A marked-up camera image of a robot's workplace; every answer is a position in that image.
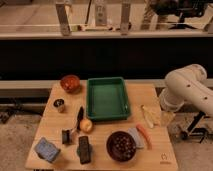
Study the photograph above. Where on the red-brown bowl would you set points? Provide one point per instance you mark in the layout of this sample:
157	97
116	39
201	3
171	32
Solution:
70	83

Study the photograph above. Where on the dark rectangular block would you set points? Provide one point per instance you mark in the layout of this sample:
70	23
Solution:
84	150

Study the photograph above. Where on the yellow onion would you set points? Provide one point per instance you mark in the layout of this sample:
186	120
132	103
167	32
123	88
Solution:
86	125

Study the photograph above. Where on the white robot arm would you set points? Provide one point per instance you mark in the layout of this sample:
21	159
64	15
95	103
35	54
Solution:
186	84

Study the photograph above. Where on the dark purple bowl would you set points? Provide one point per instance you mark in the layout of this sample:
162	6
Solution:
121	146

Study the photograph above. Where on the grey spatula blade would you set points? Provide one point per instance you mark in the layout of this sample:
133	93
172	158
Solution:
134	133

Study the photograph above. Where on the orange carrot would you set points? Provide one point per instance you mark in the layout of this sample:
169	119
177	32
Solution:
142	130

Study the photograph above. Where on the black metal clip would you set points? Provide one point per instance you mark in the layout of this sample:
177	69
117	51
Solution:
66	137

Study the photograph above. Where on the blue sponge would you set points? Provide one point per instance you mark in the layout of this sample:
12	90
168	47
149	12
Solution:
46	150

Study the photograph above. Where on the small dark cup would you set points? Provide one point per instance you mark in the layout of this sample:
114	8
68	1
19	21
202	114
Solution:
59	104

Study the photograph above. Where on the black tripod stand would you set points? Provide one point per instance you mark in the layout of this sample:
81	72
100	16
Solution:
193	131

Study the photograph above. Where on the green plastic tray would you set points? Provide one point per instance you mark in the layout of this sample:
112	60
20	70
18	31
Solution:
107	99

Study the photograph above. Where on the wooden table board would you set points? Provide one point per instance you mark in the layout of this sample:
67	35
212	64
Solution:
160	158

